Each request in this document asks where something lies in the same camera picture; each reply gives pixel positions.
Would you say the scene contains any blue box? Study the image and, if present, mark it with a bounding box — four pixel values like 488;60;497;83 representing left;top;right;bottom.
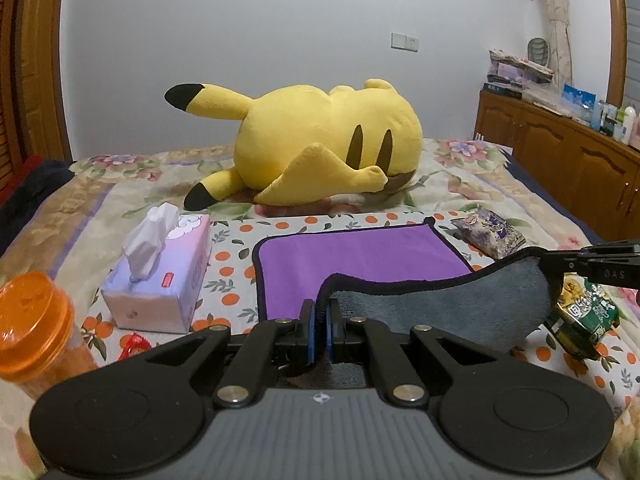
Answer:
560;83;597;121

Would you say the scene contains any yellow plush toy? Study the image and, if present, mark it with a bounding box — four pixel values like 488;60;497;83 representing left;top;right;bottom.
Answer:
165;79;424;211

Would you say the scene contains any wooden door frame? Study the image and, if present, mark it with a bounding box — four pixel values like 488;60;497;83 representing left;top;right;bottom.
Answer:
0;0;72;167

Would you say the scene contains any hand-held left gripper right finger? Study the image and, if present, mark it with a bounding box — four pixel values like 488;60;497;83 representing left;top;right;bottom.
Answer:
324;297;506;408

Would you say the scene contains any white bottle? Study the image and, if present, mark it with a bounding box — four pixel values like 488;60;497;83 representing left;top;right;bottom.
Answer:
617;106;638;144

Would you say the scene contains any orange fruit print cloth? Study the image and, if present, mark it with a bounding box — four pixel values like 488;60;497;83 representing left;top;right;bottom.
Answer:
80;212;640;413

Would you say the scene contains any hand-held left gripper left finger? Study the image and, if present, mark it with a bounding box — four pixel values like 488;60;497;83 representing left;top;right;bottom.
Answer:
136;299;317;408

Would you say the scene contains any orange lidded jar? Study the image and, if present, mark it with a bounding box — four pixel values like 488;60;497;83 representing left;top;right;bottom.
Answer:
0;271;97;402

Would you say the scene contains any dark cloth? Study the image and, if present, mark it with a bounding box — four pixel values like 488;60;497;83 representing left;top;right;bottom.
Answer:
0;157;77;256

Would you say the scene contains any wooden window frame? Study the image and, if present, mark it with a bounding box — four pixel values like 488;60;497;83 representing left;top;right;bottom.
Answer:
602;0;629;107

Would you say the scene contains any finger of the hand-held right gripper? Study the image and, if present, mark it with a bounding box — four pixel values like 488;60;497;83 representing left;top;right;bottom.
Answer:
542;251;640;291
580;241;640;262

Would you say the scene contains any stack of magazines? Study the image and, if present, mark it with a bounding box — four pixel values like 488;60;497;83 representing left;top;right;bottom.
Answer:
486;49;555;99

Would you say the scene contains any purple snack packet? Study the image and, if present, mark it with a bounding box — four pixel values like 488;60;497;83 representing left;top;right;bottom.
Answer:
450;207;527;260

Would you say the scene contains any purple and grey towel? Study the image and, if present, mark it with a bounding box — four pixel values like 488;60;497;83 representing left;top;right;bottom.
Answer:
252;217;562;388

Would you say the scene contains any dark blue under sheet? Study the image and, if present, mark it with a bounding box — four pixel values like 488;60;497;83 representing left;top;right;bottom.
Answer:
502;149;606;245

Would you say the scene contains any red wrapper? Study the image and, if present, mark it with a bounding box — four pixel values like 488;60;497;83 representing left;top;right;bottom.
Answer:
119;334;152;361

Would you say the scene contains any green snack packet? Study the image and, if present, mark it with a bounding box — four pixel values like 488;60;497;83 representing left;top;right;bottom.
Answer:
545;272;621;359

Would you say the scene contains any small grey fan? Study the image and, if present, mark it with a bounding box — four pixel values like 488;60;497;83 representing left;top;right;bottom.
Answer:
527;36;552;64

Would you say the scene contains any beige curtain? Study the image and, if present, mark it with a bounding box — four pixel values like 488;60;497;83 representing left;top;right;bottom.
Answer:
535;0;574;87

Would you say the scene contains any wooden cabinet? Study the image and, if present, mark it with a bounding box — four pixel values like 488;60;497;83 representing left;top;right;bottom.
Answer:
474;89;640;243

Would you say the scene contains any tissue box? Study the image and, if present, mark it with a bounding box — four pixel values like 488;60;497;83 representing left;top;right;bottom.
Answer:
101;203;212;335

